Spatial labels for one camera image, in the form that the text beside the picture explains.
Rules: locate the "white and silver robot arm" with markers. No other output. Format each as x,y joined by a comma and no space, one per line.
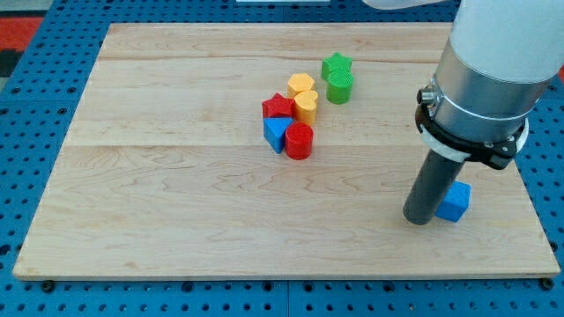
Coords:
499,59

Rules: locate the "green cylinder block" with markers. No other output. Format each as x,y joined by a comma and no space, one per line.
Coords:
339,86

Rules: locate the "blue cube block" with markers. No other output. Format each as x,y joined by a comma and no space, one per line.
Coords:
455,203

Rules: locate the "green star block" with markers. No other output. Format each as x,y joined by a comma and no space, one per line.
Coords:
334,63

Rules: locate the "blue triangle block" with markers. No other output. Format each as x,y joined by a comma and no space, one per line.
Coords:
274,131

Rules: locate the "yellow heart block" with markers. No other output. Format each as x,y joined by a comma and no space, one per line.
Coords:
305,107

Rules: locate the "yellow hexagon block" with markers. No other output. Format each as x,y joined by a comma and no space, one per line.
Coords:
299,82

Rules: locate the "red star block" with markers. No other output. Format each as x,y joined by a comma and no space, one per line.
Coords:
278,106

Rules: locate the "light wooden board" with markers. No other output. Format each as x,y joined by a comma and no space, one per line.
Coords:
164,173

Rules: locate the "red cylinder block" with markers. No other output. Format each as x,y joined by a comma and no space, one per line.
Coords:
299,140

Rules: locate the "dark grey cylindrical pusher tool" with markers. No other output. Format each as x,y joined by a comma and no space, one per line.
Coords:
435,177

